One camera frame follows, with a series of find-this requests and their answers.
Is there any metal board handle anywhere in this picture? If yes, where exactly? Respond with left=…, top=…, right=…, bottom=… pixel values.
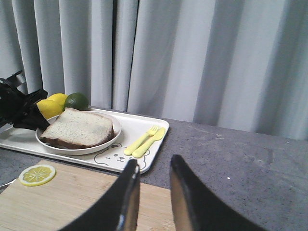
left=0, top=182, right=11, bottom=190

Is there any wooden cutting board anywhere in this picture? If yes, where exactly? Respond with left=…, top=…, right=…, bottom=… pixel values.
left=0, top=161, right=175, bottom=231

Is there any white bread slice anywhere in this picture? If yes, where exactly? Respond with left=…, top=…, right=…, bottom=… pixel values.
left=38, top=108, right=116, bottom=149

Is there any white round plate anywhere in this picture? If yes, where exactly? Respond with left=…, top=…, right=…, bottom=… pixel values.
left=35, top=111, right=122, bottom=155

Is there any yellow plastic fork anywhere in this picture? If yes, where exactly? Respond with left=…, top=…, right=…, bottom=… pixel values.
left=124, top=125, right=159, bottom=155

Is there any lemon slice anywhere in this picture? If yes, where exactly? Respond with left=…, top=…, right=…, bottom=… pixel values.
left=18, top=164, right=56, bottom=187

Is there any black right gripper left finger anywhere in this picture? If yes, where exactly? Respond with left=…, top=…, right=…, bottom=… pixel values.
left=61, top=160, right=140, bottom=231

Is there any grey curtain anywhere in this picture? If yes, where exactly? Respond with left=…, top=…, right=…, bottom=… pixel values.
left=0, top=0, right=308, bottom=140

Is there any white bear tray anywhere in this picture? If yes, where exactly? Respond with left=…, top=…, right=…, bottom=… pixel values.
left=0, top=108, right=169, bottom=172

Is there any yellow lemon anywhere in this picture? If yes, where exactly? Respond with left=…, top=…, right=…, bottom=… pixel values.
left=37, top=93, right=68, bottom=119

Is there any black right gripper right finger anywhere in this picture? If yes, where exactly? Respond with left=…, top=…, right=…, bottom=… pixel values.
left=170, top=155, right=263, bottom=231

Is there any green lime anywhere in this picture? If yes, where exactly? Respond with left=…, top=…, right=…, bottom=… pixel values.
left=64, top=92, right=89, bottom=110

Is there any yellow plastic knife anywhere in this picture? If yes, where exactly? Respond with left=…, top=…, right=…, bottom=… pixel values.
left=132, top=128, right=166, bottom=158

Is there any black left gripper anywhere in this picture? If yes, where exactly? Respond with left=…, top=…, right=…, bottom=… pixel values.
left=0, top=70, right=50, bottom=131

